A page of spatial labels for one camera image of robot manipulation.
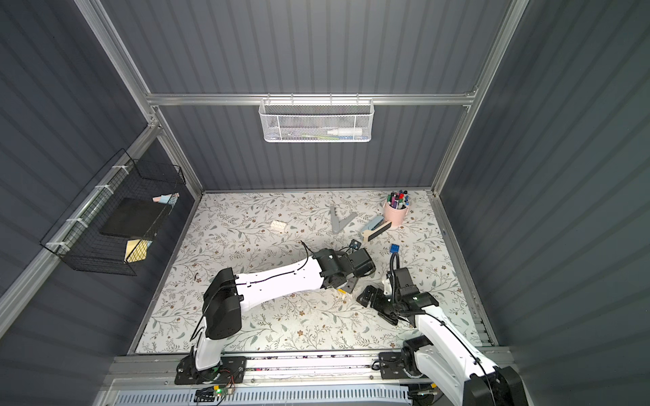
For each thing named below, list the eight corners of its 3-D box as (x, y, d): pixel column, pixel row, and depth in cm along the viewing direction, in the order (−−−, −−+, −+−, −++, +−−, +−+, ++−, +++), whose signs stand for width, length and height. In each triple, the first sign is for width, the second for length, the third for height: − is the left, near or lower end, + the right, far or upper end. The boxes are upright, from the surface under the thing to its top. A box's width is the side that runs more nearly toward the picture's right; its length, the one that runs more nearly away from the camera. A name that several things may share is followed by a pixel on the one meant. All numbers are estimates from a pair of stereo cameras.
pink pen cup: (385, 226, 110) (390, 205, 99) (382, 211, 115) (387, 189, 105) (403, 226, 110) (411, 205, 99) (399, 211, 115) (406, 189, 105)
